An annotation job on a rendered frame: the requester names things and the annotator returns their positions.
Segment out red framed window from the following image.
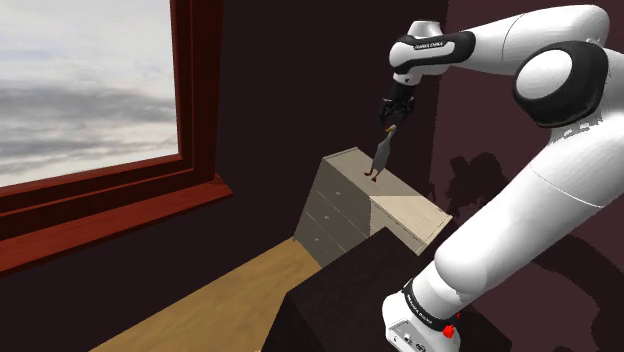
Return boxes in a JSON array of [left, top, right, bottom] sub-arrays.
[[0, 0, 234, 280]]

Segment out dark robot stand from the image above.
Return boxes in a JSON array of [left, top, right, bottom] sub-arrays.
[[261, 226, 513, 352]]

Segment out beige chest of drawers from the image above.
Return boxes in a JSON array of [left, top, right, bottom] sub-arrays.
[[293, 147, 454, 268]]

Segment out grey duck figure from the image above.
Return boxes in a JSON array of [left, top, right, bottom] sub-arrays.
[[363, 124, 398, 184]]

